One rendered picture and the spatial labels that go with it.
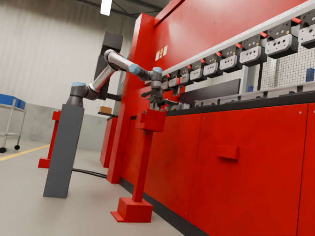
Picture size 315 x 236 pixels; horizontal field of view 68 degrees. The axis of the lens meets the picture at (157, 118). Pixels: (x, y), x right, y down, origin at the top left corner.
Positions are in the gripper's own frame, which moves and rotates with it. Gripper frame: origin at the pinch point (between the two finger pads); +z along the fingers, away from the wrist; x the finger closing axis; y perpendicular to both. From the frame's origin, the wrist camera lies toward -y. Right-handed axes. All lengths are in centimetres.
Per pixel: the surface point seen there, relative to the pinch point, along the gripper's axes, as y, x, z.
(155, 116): 1.8, -4.7, 3.0
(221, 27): 44, -21, -71
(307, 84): 39, -93, -13
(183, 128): 25.5, -5.6, 9.3
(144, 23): 34, 128, -135
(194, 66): 41, 8, -46
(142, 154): -3.5, 2.5, 31.7
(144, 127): -6.4, -4.7, 11.5
